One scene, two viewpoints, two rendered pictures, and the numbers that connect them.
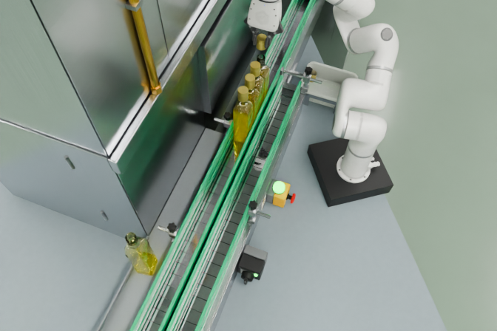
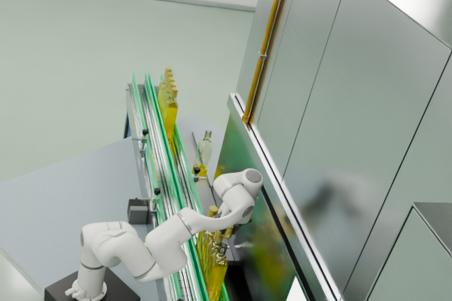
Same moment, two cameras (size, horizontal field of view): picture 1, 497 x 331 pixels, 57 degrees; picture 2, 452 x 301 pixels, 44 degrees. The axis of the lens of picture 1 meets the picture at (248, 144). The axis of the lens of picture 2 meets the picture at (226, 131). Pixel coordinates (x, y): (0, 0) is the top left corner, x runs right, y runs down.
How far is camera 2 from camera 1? 2.43 m
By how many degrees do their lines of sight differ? 86
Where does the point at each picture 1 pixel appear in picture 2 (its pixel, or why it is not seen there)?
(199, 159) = not seen: hidden behind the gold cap
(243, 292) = not seen: hidden behind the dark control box
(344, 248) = (72, 246)
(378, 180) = (60, 287)
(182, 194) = not seen: hidden behind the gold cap
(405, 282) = (15, 240)
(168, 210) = (210, 203)
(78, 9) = (260, 17)
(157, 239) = (204, 189)
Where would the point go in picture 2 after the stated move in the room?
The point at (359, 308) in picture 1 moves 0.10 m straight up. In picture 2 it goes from (49, 217) to (50, 199)
